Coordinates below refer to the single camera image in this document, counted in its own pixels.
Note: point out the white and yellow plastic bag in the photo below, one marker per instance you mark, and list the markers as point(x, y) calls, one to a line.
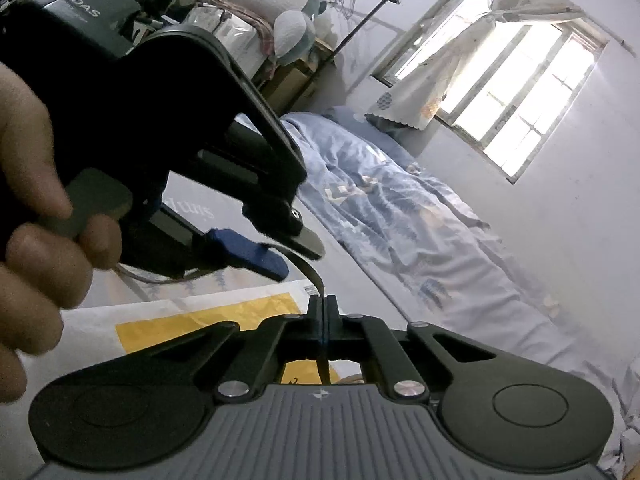
point(165, 320)

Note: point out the white pineapple-print curtain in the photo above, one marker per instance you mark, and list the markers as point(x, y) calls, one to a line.
point(450, 60)

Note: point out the plain blue pillow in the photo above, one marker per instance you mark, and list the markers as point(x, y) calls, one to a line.
point(350, 125)

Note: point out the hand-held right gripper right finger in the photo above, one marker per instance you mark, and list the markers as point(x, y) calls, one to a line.
point(332, 330)

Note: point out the grey printed bed sheet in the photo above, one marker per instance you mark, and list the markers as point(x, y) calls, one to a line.
point(210, 210)

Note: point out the barred window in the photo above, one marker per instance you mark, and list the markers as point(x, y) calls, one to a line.
point(525, 90)

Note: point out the cardboard box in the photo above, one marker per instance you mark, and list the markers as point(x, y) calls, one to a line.
point(295, 80)

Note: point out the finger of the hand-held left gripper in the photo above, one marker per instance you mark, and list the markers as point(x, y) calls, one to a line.
point(245, 255)
point(287, 222)

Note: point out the black clothes rack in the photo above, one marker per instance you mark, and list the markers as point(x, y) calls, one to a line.
point(360, 25)

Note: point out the pink striped cloth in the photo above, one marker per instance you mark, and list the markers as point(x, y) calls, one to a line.
point(255, 22)

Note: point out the blue leaf-print duvet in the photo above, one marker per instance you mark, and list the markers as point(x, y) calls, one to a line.
point(425, 235)

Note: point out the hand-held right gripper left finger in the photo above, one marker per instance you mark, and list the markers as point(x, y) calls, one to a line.
point(316, 330)

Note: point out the person's left hand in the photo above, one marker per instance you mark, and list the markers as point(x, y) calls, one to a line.
point(30, 270)

